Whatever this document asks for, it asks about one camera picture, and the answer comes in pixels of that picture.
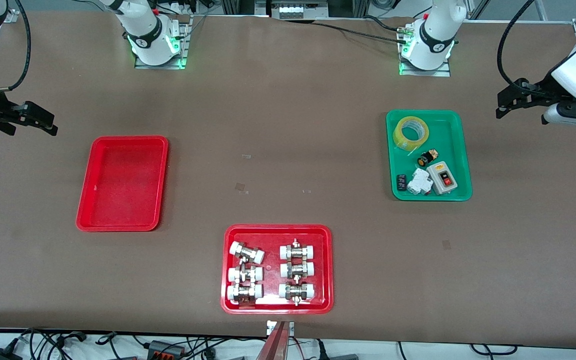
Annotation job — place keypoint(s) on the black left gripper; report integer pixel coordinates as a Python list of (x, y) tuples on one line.
[(541, 89)]

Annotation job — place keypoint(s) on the yellow tape roll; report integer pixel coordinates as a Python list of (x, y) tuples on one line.
[(403, 139)]

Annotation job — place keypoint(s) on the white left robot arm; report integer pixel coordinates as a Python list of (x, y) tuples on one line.
[(435, 40)]

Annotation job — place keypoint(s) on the green plastic tray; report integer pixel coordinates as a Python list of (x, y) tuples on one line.
[(443, 140)]

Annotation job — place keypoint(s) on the empty red plastic tray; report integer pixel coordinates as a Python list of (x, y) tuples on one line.
[(123, 185)]

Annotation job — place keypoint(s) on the red tray with fittings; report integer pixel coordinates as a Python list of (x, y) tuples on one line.
[(273, 270)]

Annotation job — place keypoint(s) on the black yellow push button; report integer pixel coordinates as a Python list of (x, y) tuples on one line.
[(426, 159)]

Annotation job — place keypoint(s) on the white circuit breaker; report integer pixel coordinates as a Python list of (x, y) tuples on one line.
[(419, 182)]

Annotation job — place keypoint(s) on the small black relay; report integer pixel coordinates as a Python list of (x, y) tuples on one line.
[(401, 182)]

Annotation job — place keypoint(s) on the grey power strip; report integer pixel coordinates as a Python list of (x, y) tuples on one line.
[(302, 11)]

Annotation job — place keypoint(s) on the black power adapter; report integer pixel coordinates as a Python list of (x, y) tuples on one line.
[(0, 354)]

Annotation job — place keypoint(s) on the metal fitting with white caps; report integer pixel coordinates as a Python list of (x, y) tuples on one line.
[(244, 274), (297, 251), (244, 292), (296, 291), (247, 252), (297, 270)]

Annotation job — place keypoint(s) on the black connector box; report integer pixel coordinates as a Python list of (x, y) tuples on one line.
[(165, 348)]

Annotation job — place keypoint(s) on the red aluminium profile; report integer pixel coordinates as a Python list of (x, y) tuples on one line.
[(274, 345)]

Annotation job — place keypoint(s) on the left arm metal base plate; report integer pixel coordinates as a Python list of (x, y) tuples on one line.
[(443, 71)]

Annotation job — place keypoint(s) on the grey switch box red button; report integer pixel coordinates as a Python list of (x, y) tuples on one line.
[(443, 178)]

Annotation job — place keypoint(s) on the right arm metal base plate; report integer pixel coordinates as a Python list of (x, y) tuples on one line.
[(184, 40)]

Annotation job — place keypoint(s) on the silver metal bracket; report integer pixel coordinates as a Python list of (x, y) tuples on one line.
[(290, 328)]

